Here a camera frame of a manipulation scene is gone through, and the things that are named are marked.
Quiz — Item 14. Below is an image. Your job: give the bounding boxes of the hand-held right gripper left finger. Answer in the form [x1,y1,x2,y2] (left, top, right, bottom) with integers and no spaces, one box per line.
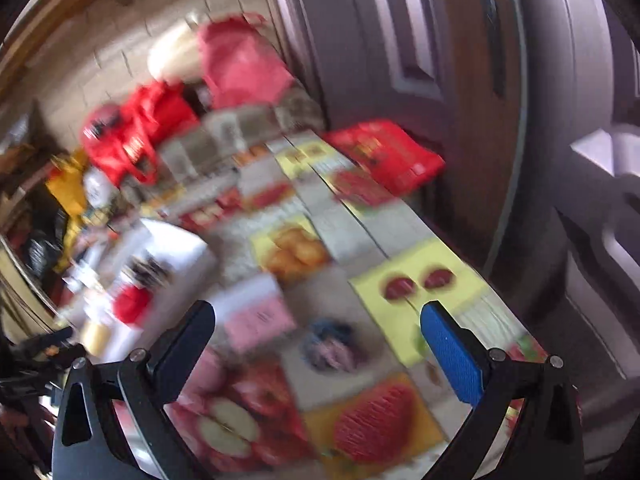
[52,300,217,480]

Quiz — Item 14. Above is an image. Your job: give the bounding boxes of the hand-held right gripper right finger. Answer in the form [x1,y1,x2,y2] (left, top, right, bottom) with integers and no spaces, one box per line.
[419,300,586,480]

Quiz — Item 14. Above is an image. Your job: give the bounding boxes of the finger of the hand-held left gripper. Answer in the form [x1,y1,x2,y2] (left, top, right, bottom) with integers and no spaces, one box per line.
[0,326,87,401]

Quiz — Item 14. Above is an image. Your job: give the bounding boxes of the pink packet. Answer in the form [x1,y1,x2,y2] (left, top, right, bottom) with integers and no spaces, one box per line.
[212,275,297,352]

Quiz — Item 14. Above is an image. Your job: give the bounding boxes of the white foam box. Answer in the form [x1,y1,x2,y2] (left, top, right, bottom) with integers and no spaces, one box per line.
[65,217,211,361]

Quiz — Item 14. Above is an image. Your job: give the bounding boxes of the blue pink scrunchie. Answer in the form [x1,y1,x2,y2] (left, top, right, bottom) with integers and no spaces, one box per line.
[299,317,363,373]

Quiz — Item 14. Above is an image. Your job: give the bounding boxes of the red soft object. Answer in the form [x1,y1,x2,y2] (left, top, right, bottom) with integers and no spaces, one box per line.
[112,285,152,326]

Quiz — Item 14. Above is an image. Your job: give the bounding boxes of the fruit print tablecloth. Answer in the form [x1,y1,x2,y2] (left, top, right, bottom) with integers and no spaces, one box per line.
[115,130,583,476]

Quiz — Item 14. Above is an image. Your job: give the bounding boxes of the yellow bag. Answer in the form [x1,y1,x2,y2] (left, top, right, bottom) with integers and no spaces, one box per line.
[45,150,93,271]

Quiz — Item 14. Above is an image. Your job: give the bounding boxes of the red flat packet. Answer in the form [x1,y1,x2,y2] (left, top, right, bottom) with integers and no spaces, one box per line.
[322,120,446,197]

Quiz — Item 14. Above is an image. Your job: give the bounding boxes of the red shopping bag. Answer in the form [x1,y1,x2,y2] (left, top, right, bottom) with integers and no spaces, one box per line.
[80,81,201,187]

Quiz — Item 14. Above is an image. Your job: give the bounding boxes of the brown panelled door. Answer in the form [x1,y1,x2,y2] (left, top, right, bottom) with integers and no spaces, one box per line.
[255,0,640,381]

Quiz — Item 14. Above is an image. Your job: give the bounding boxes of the red plastic bags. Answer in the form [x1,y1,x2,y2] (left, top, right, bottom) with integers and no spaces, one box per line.
[196,14,296,111]

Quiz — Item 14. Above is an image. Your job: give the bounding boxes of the cream bag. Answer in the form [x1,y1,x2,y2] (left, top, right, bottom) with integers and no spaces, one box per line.
[147,22,206,83]

